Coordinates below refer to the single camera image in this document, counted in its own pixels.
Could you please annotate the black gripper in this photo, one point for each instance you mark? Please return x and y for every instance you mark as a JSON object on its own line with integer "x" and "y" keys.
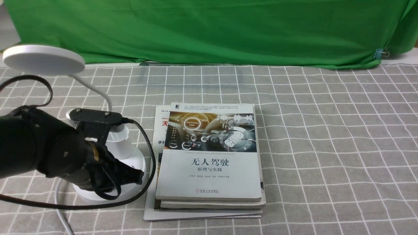
{"x": 104, "y": 175}

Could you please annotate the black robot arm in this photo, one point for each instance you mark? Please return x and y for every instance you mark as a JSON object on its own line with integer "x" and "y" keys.
{"x": 31, "y": 139}

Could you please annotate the white desk lamp with sockets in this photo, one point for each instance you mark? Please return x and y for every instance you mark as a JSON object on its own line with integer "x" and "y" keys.
{"x": 37, "y": 61}

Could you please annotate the thin magazine at bottom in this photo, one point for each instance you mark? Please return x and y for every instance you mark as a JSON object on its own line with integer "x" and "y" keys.
{"x": 153, "y": 212}

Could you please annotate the self-driving textbook on top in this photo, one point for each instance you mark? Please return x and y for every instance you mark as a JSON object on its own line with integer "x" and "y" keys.
{"x": 209, "y": 169}

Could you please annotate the grey checked tablecloth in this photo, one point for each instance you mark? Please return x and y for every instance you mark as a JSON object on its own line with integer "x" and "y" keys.
{"x": 338, "y": 148}

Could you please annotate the green backdrop cloth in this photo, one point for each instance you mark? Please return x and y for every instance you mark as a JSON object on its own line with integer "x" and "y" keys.
{"x": 332, "y": 34}

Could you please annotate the blue binder clip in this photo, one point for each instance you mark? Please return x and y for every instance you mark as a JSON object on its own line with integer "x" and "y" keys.
{"x": 381, "y": 53}

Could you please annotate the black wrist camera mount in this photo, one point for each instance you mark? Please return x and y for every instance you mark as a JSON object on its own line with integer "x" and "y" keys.
{"x": 95, "y": 124}

